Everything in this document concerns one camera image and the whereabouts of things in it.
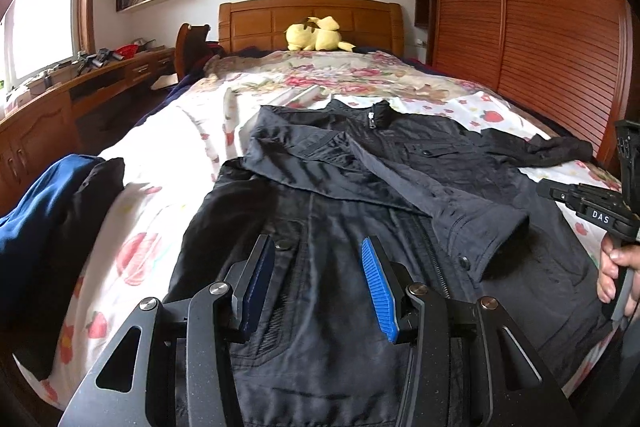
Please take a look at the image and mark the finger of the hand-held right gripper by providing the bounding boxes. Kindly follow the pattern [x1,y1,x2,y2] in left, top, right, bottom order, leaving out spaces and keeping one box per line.
[614,119,640,162]
[536,178,581,208]

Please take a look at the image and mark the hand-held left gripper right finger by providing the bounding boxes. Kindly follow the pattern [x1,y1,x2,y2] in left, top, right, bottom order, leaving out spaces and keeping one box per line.
[362,237,583,427]

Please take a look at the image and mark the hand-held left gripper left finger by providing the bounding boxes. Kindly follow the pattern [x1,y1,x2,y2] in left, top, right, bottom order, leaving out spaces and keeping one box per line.
[60,234,277,427]

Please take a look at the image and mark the black jacket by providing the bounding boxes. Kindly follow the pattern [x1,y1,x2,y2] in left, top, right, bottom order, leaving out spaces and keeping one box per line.
[165,99,621,427]

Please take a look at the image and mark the person's right hand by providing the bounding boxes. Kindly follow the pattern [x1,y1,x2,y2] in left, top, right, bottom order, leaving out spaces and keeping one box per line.
[597,237,640,308]

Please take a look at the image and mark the wooden slatted wardrobe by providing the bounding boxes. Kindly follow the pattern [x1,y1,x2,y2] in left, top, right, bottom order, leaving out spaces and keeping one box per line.
[429,0,637,172]

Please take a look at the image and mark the white strawberry print bedsheet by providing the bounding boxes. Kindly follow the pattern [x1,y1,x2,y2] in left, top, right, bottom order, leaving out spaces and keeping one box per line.
[15,72,640,408]

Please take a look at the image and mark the dark folded cloth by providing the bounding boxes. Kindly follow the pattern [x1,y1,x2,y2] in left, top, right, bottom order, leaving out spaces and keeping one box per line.
[47,157,126,308]

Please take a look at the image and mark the floral quilt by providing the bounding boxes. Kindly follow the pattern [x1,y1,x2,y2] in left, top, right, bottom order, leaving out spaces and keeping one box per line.
[204,49,483,108]

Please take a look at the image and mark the blue cloth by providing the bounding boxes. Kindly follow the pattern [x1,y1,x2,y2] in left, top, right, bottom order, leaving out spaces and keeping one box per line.
[0,154,106,313]

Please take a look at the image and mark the wooden chair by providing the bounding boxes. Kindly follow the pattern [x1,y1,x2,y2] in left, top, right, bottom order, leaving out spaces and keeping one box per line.
[175,23,212,78]

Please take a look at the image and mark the yellow plush toy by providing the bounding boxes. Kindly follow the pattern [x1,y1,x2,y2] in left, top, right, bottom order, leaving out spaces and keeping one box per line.
[285,15,357,54]

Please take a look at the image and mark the wooden headboard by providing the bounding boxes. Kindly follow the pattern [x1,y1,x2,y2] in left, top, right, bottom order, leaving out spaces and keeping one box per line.
[218,0,404,55]

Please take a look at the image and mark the wooden desk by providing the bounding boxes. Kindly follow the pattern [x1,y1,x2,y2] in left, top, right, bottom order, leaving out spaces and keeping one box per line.
[0,47,178,218]

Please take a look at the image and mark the window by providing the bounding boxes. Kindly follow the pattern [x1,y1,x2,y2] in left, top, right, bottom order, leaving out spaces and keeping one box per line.
[0,0,85,85]

